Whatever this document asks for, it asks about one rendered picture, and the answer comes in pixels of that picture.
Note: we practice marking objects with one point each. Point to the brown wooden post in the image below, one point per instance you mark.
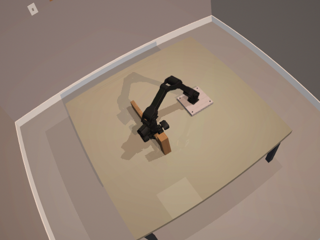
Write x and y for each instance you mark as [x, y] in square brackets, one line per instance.
[164, 143]

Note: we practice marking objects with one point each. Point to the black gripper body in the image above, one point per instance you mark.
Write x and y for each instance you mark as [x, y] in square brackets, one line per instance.
[153, 131]

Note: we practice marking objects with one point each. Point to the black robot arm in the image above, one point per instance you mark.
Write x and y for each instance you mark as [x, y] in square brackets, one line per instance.
[151, 112]

